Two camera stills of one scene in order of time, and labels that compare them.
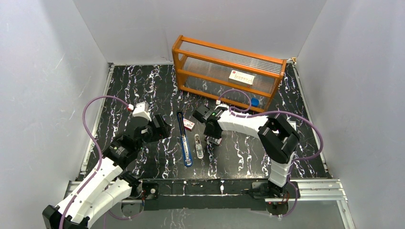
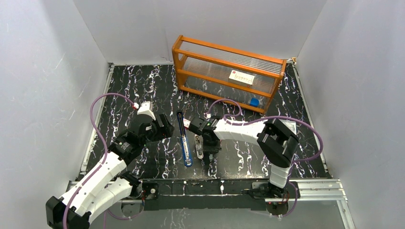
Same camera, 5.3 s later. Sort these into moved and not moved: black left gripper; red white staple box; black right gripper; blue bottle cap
Moved: black right gripper
Not moved: black left gripper; blue bottle cap; red white staple box
